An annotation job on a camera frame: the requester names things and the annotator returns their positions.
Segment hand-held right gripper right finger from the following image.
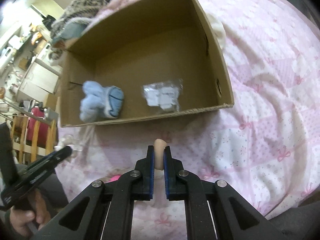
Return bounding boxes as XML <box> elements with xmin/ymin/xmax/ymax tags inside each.
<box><xmin>163</xmin><ymin>146</ymin><xmax>288</xmax><ymax>240</ymax></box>

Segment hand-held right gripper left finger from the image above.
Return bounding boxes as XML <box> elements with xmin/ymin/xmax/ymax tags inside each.
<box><xmin>31</xmin><ymin>145</ymin><xmax>155</xmax><ymax>240</ymax></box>

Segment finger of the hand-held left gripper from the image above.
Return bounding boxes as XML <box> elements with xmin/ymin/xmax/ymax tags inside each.
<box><xmin>27</xmin><ymin>146</ymin><xmax>73</xmax><ymax>173</ymax></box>

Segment small cream soft toy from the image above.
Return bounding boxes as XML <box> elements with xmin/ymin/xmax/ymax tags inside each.
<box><xmin>154</xmin><ymin>139</ymin><xmax>167</xmax><ymax>171</ymax></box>

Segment light blue plush toy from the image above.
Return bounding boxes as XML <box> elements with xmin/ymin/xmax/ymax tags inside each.
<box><xmin>79</xmin><ymin>80</ymin><xmax>125</xmax><ymax>123</ymax></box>

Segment clear plastic packet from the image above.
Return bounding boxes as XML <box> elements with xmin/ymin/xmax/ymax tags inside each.
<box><xmin>142</xmin><ymin>79</ymin><xmax>184</xmax><ymax>112</ymax></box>

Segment cardboard box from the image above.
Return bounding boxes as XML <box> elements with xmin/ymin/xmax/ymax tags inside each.
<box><xmin>58</xmin><ymin>0</ymin><xmax>235</xmax><ymax>128</ymax></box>

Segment person's left hand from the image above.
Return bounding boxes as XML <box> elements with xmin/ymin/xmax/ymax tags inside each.
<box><xmin>9</xmin><ymin>188</ymin><xmax>52</xmax><ymax>239</ymax></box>

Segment wooden chair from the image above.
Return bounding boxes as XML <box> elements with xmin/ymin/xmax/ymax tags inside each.
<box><xmin>10</xmin><ymin>115</ymin><xmax>57</xmax><ymax>163</ymax></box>

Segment pink bag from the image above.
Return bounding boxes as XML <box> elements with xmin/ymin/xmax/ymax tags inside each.
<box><xmin>26</xmin><ymin>106</ymin><xmax>50</xmax><ymax>144</ymax></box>

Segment white cabinet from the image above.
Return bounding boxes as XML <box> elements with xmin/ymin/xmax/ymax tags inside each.
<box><xmin>16</xmin><ymin>47</ymin><xmax>63</xmax><ymax>103</ymax></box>

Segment pink patterned blanket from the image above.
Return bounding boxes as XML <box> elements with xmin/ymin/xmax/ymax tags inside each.
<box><xmin>55</xmin><ymin>0</ymin><xmax>320</xmax><ymax>240</ymax></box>

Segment white plush toy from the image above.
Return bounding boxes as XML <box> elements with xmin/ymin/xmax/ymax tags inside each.
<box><xmin>206</xmin><ymin>13</ymin><xmax>226</xmax><ymax>50</ymax></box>

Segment grey knitted cloth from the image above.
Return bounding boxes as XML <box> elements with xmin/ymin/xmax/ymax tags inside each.
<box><xmin>51</xmin><ymin>0</ymin><xmax>116</xmax><ymax>38</ymax></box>

